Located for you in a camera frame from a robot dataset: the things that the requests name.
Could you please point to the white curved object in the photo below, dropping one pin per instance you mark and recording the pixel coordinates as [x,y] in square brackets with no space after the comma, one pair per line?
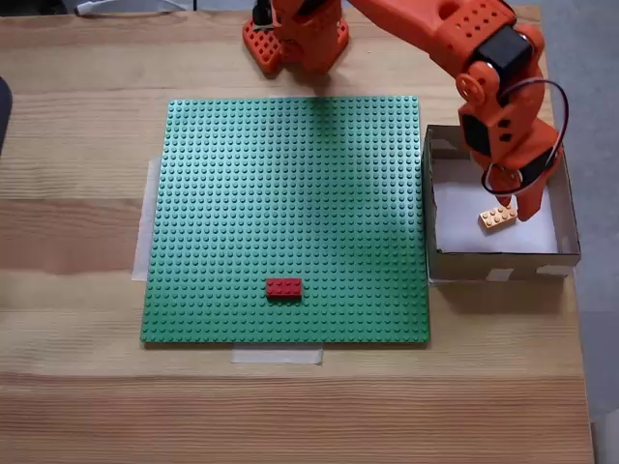
[89,6]

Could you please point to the long masking tape strip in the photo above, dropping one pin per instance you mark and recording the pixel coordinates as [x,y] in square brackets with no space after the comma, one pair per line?
[142,232]

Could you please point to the white paper sheet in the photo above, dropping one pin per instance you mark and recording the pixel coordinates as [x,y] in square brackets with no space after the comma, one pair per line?
[459,217]

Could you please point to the short masking tape strip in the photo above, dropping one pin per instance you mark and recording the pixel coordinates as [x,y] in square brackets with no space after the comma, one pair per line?
[275,356]

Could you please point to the red lego block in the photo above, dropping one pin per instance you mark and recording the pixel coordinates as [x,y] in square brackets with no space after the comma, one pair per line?
[284,289]

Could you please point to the yellow lego block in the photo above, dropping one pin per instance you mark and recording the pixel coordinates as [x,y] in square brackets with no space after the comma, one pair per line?
[495,220]

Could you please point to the black rounded object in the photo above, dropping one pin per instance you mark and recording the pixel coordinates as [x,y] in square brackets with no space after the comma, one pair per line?
[4,116]

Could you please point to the green lego baseplate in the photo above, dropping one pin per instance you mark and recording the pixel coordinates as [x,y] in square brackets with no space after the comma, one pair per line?
[217,217]

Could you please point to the open cardboard box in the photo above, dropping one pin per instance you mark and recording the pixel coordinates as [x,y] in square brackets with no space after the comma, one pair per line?
[568,227]

